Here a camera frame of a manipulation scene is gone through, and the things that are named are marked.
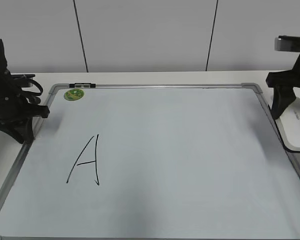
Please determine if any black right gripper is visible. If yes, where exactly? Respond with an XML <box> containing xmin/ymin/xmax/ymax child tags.
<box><xmin>265</xmin><ymin>54</ymin><xmax>300</xmax><ymax>120</ymax></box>

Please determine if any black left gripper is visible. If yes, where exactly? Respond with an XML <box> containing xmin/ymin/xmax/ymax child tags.
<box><xmin>0</xmin><ymin>73</ymin><xmax>50</xmax><ymax>144</ymax></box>

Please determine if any white rectangular board eraser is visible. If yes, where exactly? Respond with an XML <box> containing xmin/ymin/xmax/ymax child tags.
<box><xmin>275</xmin><ymin>97</ymin><xmax>300</xmax><ymax>153</ymax></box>

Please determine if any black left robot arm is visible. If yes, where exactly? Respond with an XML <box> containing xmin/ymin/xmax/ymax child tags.
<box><xmin>0</xmin><ymin>39</ymin><xmax>50</xmax><ymax>144</ymax></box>

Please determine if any round green magnet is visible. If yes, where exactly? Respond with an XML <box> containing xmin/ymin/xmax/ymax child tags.
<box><xmin>63</xmin><ymin>88</ymin><xmax>85</xmax><ymax>102</ymax></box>

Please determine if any black and silver board clip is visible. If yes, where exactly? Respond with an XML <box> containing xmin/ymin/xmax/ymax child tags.
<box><xmin>68</xmin><ymin>83</ymin><xmax>96</xmax><ymax>89</ymax></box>

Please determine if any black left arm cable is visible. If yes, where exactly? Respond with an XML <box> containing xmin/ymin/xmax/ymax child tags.
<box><xmin>11</xmin><ymin>73</ymin><xmax>44</xmax><ymax>105</ymax></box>

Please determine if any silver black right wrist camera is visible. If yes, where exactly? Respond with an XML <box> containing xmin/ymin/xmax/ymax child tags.
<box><xmin>274</xmin><ymin>35</ymin><xmax>300</xmax><ymax>53</ymax></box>

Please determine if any white board with grey frame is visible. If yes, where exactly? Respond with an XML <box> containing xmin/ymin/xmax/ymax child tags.
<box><xmin>0</xmin><ymin>83</ymin><xmax>300</xmax><ymax>239</ymax></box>

